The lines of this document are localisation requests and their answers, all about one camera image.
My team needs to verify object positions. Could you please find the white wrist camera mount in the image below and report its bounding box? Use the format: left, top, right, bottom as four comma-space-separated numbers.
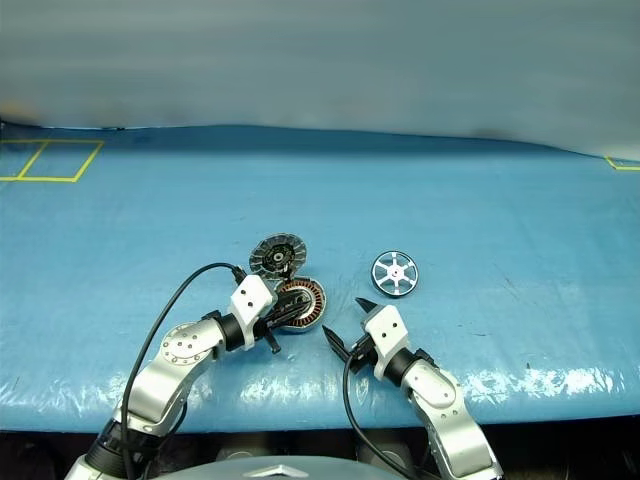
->
363, 304, 409, 382
229, 274, 278, 349

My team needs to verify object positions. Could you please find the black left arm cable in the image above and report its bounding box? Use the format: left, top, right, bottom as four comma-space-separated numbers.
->
119, 262, 247, 480

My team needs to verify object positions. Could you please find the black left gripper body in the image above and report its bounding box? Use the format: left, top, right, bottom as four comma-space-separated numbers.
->
258, 293, 291, 342

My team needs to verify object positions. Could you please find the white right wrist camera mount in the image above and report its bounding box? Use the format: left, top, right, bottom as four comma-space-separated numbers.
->
363, 304, 409, 382

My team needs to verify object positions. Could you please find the silver motor housing lid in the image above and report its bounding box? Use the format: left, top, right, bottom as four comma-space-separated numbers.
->
248, 232, 307, 279

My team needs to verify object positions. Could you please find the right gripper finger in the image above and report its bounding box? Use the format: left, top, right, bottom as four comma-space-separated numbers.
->
322, 324, 359, 362
354, 297, 382, 324

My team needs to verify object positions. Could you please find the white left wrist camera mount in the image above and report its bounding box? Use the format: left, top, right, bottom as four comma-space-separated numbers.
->
229, 274, 278, 349

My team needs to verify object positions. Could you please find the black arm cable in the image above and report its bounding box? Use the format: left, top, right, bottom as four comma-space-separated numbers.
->
119, 262, 247, 480
341, 349, 437, 480

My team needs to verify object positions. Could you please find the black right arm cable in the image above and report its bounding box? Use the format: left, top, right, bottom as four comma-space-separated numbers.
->
341, 349, 437, 480

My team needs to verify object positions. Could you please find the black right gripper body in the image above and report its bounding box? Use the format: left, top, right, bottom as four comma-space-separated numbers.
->
347, 333, 382, 377

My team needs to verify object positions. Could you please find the silver motor housing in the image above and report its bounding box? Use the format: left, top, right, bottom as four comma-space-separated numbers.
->
269, 277, 329, 335

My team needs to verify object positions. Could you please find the silver robot torso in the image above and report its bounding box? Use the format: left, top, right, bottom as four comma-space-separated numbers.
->
189, 454, 372, 480

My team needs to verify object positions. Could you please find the yellow tape double square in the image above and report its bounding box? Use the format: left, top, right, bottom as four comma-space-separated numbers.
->
0, 139, 105, 183

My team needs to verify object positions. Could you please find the dark grey rounded shape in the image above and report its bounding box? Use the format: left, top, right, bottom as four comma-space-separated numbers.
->
357, 432, 417, 472
214, 442, 269, 465

